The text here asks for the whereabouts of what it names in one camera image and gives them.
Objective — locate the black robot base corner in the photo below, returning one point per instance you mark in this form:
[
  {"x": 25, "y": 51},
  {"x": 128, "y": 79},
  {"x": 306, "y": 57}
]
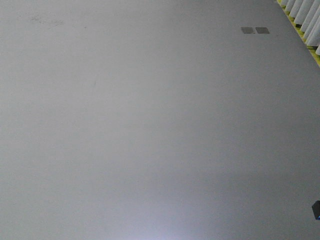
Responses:
[{"x": 316, "y": 209}]

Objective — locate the left grey floor plate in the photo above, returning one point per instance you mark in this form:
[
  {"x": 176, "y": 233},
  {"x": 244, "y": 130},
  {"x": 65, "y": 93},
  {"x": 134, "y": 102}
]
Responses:
[{"x": 247, "y": 30}]

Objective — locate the yellow floor strip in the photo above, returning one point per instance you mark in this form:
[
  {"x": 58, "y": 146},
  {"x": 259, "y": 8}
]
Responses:
[{"x": 303, "y": 37}]

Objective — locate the grey floor plate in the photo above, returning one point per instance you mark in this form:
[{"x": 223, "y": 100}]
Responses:
[
  {"x": 262, "y": 30},
  {"x": 247, "y": 30}
]

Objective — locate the white pleated curtain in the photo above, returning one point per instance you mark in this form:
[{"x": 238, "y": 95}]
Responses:
[{"x": 306, "y": 17}]

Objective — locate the right grey floor plate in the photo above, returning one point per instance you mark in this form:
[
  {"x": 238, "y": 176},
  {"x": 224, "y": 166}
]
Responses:
[{"x": 262, "y": 30}]

